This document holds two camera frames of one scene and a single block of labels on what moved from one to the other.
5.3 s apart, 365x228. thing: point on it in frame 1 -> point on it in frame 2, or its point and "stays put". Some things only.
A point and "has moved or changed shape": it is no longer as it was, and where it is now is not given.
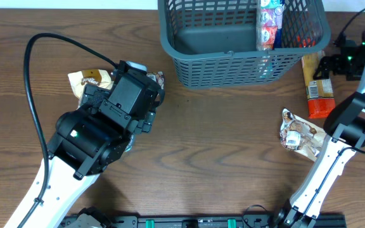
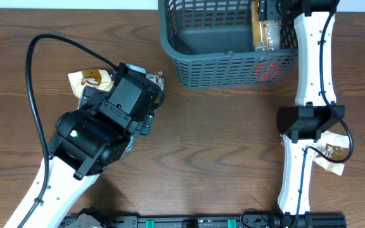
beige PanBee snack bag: x=96 y=77 stays put
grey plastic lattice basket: x=213 y=43 stays put
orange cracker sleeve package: x=319 y=92 has moved or changed shape
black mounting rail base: x=284 y=221 stays put
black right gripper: x=336 y=67 -> x=267 y=10
